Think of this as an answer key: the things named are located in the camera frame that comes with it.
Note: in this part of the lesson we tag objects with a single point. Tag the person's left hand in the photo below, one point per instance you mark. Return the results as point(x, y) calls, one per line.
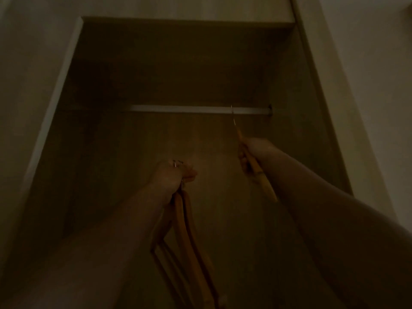
point(169, 180)

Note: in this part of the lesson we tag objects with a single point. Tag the person's right forearm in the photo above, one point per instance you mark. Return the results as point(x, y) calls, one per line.
point(338, 228)

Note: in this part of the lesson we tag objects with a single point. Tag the person's right fingers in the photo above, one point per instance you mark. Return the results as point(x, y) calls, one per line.
point(244, 159)

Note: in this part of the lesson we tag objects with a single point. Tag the metal closet rod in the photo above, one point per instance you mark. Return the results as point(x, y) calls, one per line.
point(199, 109)

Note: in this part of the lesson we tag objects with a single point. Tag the person's right hand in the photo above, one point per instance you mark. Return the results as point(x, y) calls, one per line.
point(257, 149)

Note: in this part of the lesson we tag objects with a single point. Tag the wooden wardrobe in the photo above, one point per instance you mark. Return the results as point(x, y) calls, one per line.
point(180, 77)

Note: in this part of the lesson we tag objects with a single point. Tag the person's left forearm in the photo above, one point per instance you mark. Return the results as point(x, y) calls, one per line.
point(87, 247)

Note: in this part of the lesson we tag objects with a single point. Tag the wooden clothes hanger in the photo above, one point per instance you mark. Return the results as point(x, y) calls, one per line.
point(256, 170)
point(164, 241)
point(190, 241)

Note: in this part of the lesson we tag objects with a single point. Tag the person's left fingers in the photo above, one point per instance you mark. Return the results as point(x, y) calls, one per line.
point(186, 173)

